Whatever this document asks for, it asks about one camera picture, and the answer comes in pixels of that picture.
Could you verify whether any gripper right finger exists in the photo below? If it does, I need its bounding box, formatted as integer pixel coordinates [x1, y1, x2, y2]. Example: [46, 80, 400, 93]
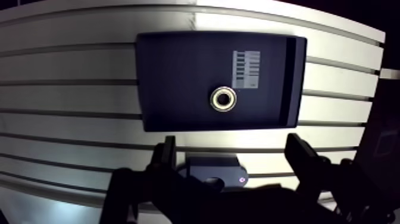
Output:
[283, 133, 396, 224]

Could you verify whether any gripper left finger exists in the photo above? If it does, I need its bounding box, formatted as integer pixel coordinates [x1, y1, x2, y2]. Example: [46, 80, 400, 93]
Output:
[99, 135, 201, 224]

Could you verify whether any dark blue-grey housing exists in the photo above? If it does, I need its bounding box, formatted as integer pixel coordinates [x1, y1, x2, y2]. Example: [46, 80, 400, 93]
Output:
[176, 153, 249, 190]

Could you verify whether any steel bearing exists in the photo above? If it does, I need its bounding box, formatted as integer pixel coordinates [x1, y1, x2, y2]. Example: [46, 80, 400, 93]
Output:
[210, 86, 238, 113]

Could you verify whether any dark blue-grey tray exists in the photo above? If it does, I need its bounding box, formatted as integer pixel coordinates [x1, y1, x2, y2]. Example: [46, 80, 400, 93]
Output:
[135, 30, 308, 132]

